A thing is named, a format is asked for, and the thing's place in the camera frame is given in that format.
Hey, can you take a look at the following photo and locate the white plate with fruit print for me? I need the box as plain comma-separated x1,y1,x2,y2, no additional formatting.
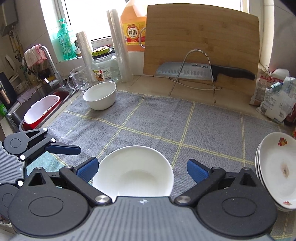
255,132,295,212

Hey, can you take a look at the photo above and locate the white bowl plain large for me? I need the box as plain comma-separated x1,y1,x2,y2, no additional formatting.
92,146,174,201

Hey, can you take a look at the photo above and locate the steel kitchen sink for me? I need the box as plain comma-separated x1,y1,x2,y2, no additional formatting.
6,85,78,133

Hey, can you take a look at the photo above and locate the red white plastic basin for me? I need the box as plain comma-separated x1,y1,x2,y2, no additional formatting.
22,90,69,131

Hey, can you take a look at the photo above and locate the grey checked dish mat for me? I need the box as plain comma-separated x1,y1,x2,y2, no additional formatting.
26,89,296,240

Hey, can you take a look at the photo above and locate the metal sink faucet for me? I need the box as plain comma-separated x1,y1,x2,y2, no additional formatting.
23,45,64,88

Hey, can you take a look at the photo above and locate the clear glass mug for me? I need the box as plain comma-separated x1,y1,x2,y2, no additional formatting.
67,66,91,92

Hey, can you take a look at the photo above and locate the white bowl plain back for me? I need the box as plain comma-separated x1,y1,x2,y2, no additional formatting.
83,82,116,111

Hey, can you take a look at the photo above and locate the pink cloth on faucet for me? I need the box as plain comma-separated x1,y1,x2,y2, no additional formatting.
24,45,47,68

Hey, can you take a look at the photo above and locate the green dish soap bottle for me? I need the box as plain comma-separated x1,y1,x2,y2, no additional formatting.
57,19,76,60

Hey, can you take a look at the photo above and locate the glass jar green lid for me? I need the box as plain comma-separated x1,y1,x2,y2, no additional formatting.
91,46,121,83

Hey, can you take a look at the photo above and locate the white blue clipped bag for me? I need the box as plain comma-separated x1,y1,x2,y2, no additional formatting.
256,77,295,123

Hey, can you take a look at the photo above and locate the plastic wrap roll thin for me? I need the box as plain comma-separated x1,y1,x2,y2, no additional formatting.
76,32,98,86

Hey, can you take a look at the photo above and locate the plastic cup stack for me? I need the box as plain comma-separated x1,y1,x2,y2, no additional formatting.
107,9,133,82

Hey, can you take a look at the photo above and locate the white red salt bag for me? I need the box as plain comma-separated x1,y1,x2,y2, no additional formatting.
249,68,290,106

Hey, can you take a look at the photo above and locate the orange cooking wine jug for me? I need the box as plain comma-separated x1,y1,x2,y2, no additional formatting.
121,1,147,52

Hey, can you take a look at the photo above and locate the bamboo cutting board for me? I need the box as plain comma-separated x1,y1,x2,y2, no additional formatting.
143,3,260,96

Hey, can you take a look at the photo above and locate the metal wire board stand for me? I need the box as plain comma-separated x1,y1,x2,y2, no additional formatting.
168,49,223,105

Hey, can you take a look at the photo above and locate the black handled kitchen knife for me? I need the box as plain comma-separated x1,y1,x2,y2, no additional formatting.
155,62,255,81

